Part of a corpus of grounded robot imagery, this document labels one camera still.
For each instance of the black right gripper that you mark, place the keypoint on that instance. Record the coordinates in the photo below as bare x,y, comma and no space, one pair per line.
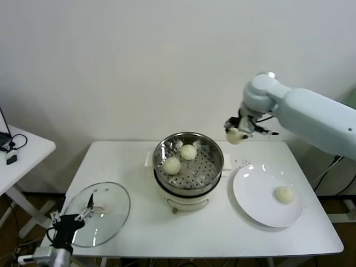
237,123

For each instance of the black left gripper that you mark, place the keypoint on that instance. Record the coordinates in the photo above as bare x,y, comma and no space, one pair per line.
68,229

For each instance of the white steamed baozi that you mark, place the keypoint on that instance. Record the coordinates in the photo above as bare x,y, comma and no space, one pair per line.
172,166
188,152
235,137
284,195

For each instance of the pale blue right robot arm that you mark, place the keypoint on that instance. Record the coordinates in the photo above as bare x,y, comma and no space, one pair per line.
306,111

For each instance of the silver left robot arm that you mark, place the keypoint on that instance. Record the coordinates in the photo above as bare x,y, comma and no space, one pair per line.
62,257

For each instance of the perforated stainless steamer basket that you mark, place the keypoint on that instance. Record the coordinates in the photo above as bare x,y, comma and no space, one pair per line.
167,150

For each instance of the round glass pot lid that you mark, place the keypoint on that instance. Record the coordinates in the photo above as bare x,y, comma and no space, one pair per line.
111,200

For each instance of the white round plate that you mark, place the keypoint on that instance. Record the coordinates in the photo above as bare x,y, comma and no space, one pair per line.
258,194

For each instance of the white side table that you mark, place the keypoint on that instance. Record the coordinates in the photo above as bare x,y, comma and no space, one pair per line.
30,155

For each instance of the black and white adapter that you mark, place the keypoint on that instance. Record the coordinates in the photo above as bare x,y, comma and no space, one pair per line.
12,159

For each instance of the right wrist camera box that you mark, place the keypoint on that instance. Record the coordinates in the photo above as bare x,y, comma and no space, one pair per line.
247,125

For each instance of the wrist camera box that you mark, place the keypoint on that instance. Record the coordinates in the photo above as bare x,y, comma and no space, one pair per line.
247,125
41,253

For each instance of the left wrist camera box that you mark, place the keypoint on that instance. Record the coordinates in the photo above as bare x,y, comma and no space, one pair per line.
41,253

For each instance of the white furniture base frame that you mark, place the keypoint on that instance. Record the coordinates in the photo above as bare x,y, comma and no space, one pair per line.
342,217

